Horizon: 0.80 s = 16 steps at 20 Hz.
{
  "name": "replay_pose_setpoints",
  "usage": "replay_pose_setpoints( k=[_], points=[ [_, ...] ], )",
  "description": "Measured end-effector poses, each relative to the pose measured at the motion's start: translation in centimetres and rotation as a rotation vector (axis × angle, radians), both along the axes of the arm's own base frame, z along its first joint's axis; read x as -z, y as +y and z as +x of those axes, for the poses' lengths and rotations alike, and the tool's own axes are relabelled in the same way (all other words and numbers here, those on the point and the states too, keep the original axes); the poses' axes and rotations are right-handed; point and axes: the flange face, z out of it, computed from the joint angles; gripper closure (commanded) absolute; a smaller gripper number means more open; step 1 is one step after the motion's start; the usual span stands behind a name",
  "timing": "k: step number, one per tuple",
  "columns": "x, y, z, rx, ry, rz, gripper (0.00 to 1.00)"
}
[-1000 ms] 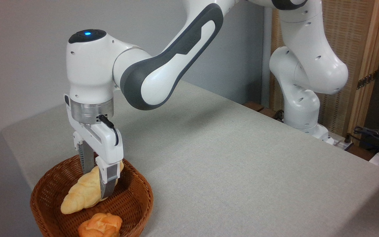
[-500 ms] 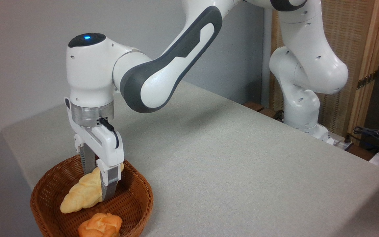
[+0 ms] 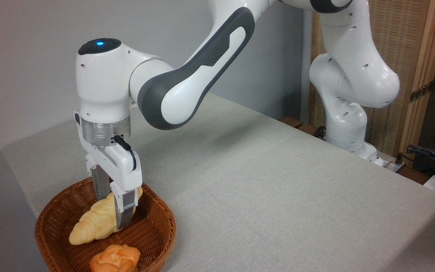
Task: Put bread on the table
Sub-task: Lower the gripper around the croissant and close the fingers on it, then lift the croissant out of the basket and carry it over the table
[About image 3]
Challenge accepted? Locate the brown wicker basket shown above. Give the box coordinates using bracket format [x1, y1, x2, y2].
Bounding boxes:
[34, 177, 177, 272]

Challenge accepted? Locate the brass screen hinge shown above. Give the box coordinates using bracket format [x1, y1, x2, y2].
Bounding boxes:
[409, 81, 433, 103]

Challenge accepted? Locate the round orange bread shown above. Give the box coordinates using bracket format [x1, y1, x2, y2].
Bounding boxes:
[89, 244, 141, 272]

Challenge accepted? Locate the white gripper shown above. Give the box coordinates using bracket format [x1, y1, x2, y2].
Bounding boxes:
[74, 111, 143, 230]

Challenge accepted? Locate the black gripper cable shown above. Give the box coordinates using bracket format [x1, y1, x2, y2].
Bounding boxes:
[114, 135, 137, 171]

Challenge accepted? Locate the long pale bread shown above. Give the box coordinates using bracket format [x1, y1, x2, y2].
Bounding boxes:
[69, 186, 143, 245]

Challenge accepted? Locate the black cable bundle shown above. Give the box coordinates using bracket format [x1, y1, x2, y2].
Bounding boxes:
[406, 145, 435, 179]

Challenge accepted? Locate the grey tablecloth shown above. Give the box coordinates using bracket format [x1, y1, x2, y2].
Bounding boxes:
[0, 93, 435, 272]

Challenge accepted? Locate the wooden rattan folding screen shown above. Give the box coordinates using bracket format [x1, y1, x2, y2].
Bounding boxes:
[310, 0, 435, 167]

